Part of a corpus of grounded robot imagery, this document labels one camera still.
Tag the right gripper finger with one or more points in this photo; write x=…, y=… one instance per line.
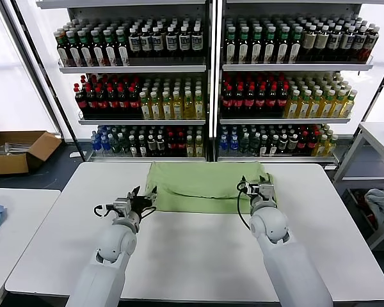
x=263, y=180
x=244, y=180

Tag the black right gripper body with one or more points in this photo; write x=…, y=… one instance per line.
x=252, y=188

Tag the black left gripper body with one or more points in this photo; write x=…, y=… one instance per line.
x=142, y=206

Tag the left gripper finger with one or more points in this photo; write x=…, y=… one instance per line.
x=133, y=194
x=152, y=196

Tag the green t-shirt with red print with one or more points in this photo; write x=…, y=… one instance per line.
x=195, y=185

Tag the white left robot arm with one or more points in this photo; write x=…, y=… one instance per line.
x=115, y=249

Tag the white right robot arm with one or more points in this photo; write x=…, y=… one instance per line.
x=288, y=256

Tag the small white-cap dark bottle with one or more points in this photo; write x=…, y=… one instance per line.
x=151, y=145
x=283, y=144
x=263, y=147
x=273, y=147
x=133, y=147
x=160, y=145
x=142, y=147
x=292, y=144

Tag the clear green water bottle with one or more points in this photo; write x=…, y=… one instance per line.
x=124, y=146
x=244, y=145
x=254, y=146
x=116, y=145

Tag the small blue drink bottle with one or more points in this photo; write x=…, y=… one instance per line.
x=224, y=144
x=234, y=144
x=96, y=144
x=106, y=144

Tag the small red-label cola bottle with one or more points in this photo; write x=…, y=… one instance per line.
x=302, y=144
x=312, y=144
x=181, y=145
x=171, y=145

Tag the small yellow tea bottle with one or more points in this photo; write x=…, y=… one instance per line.
x=330, y=147
x=320, y=147
x=199, y=148
x=189, y=148

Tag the white paper scrap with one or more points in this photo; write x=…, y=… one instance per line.
x=74, y=155

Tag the red-cap cola bottle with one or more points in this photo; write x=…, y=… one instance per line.
x=260, y=103
x=92, y=105
x=271, y=103
x=113, y=105
x=281, y=103
x=124, y=105
x=250, y=103
x=134, y=105
x=239, y=103
x=228, y=103
x=82, y=105
x=103, y=105

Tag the black storage crate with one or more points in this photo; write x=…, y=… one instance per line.
x=352, y=204

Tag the white side table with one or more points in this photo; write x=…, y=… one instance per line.
x=22, y=217

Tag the red cloth item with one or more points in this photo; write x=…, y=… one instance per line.
x=371, y=219

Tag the white shelf unit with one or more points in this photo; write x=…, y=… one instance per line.
x=131, y=69
x=291, y=67

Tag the grey crumpled cloth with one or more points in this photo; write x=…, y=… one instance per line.
x=379, y=201

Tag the metal parts in bags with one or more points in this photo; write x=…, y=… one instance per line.
x=12, y=148

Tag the green-cap dark tea bottle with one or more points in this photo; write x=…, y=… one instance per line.
x=86, y=52
x=110, y=52
x=256, y=51
x=282, y=51
x=230, y=51
x=294, y=51
x=98, y=52
x=64, y=54
x=75, y=52
x=243, y=51
x=123, y=52
x=269, y=51

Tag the open cardboard box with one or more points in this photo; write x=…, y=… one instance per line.
x=6, y=164

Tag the beige-label dark drink bottle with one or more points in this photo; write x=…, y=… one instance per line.
x=321, y=43
x=308, y=43

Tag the white-label dark drink bottle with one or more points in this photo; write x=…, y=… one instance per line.
x=346, y=44
x=134, y=43
x=184, y=41
x=171, y=42
x=358, y=44
x=157, y=42
x=146, y=42
x=333, y=44
x=196, y=41

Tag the red-brown tea bottle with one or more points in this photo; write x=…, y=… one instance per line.
x=369, y=46

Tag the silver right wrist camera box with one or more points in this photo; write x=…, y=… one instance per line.
x=266, y=191

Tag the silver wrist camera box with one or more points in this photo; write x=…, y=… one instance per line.
x=121, y=205
x=266, y=191

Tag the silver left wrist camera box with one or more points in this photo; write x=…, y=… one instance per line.
x=121, y=205

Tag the grey metal frame table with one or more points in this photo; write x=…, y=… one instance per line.
x=376, y=132

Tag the black window frame post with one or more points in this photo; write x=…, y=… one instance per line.
x=54, y=96

